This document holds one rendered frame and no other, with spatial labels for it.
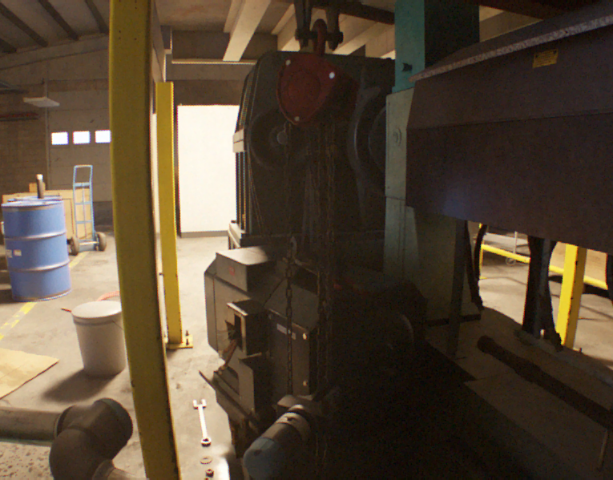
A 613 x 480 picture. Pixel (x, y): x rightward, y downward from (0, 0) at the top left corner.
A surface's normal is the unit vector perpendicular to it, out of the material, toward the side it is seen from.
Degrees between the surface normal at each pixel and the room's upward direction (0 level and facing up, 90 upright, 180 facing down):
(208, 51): 90
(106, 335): 93
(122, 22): 90
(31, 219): 90
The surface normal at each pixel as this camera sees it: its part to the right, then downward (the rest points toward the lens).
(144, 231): 0.26, 0.17
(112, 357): 0.71, 0.17
